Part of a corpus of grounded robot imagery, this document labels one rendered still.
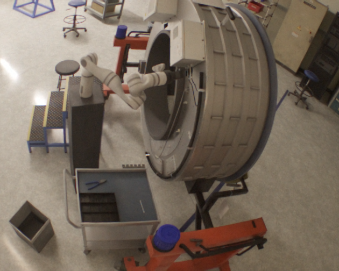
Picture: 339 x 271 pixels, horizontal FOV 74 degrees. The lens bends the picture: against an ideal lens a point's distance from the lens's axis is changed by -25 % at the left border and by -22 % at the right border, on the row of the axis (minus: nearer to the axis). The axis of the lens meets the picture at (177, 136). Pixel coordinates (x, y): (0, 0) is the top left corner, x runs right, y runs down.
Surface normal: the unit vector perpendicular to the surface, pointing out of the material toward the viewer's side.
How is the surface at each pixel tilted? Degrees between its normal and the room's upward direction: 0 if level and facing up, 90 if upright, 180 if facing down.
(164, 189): 0
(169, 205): 0
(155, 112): 12
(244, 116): 66
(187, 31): 42
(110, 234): 0
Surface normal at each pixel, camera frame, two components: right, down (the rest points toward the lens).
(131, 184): 0.26, -0.68
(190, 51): 0.36, 0.00
